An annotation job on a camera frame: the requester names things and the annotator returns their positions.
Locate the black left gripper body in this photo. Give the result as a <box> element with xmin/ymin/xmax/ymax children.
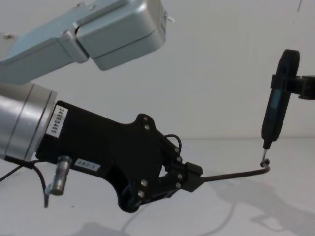
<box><xmin>35</xmin><ymin>100</ymin><xmax>168</xmax><ymax>212</ymax></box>

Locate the black L-shaped hex key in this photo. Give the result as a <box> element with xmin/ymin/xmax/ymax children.
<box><xmin>196</xmin><ymin>158</ymin><xmax>271</xmax><ymax>184</ymax></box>

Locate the black electric screwdriver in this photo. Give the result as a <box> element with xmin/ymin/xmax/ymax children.
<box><xmin>260</xmin><ymin>49</ymin><xmax>301</xmax><ymax>162</ymax></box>

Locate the white table cloth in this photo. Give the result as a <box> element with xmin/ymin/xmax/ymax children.
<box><xmin>0</xmin><ymin>137</ymin><xmax>315</xmax><ymax>236</ymax></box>

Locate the white curtain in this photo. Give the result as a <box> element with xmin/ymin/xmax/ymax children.
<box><xmin>0</xmin><ymin>0</ymin><xmax>315</xmax><ymax>146</ymax></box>

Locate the thin dark cable, silver plug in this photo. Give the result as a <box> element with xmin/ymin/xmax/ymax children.
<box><xmin>0</xmin><ymin>154</ymin><xmax>72</xmax><ymax>209</ymax></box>

